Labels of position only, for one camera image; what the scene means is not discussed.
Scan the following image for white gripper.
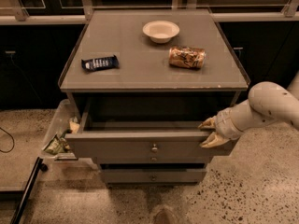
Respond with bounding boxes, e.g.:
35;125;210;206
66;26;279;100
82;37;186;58
198;107;243;148

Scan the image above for grey top drawer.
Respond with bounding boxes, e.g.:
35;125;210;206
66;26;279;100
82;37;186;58
64;97;238;160

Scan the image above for grey drawer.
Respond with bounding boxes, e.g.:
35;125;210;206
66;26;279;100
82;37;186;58
101;169;206;184
92;156;212;164
64;97;238;160

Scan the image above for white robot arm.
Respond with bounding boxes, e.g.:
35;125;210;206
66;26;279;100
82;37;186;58
198;72;299;148

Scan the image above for grey middle drawer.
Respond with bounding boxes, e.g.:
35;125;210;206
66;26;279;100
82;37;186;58
92;156;212;164

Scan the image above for grey bottom drawer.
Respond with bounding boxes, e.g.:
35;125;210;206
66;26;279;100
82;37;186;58
101;169;206;184

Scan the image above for grey drawer cabinet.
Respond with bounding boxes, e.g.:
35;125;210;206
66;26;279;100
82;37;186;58
60;10;249;172

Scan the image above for crushed brown soda can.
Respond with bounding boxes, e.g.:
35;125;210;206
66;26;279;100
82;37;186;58
168;46;206;69

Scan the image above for white paper bowl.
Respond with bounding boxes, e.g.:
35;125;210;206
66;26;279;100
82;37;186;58
142;21;180;44

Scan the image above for dark blue snack bar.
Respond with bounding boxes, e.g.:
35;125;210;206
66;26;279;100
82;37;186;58
81;55;119;72

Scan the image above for tan snack bag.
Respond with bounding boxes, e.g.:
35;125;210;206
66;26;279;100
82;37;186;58
69;118;79;133

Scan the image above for clear plastic storage bin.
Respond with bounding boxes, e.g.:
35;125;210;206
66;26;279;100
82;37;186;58
38;98;98;170

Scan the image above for green chip bag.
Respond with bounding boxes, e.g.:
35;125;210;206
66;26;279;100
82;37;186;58
44;135;70;155

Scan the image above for black metal bar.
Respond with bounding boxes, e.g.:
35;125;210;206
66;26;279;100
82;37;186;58
10;157;48;224

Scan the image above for black cable on floor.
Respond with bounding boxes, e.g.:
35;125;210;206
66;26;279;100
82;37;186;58
0;126;16;154

